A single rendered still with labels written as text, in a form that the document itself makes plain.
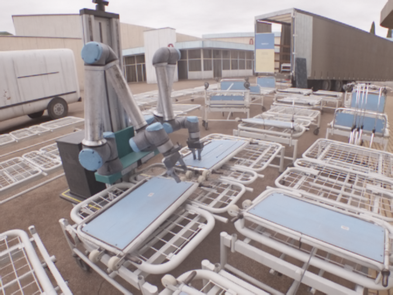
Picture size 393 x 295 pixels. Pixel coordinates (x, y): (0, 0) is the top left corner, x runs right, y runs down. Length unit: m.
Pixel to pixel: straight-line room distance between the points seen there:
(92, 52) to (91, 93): 0.22
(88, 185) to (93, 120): 0.73
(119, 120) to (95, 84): 0.68
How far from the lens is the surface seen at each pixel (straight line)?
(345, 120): 3.56
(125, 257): 1.08
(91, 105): 1.35
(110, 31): 1.94
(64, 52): 9.40
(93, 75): 1.33
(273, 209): 1.29
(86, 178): 1.94
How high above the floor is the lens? 1.31
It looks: 22 degrees down
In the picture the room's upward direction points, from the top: 2 degrees counter-clockwise
